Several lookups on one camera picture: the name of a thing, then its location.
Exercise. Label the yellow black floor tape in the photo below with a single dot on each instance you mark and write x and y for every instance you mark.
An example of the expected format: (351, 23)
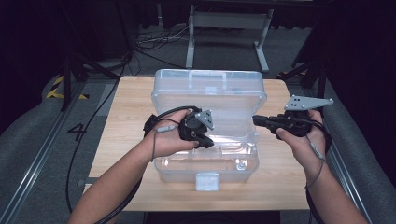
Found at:
(56, 90)

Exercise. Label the person's right hand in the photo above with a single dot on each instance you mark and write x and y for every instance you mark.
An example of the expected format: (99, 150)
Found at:
(308, 149)

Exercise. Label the grey metal stand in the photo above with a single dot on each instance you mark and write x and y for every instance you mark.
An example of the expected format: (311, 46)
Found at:
(229, 20)

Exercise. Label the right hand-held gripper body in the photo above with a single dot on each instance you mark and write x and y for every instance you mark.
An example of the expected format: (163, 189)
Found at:
(294, 124)

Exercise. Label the black stand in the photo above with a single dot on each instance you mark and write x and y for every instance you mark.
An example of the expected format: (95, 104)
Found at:
(320, 77)
(67, 81)

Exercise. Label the clear plastic storage box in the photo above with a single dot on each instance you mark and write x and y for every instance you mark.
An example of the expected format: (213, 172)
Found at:
(224, 102)

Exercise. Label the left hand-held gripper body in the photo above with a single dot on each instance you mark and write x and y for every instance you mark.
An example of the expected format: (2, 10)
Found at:
(193, 126)

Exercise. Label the person's left hand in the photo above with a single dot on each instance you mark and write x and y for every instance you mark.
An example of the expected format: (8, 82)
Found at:
(168, 140)

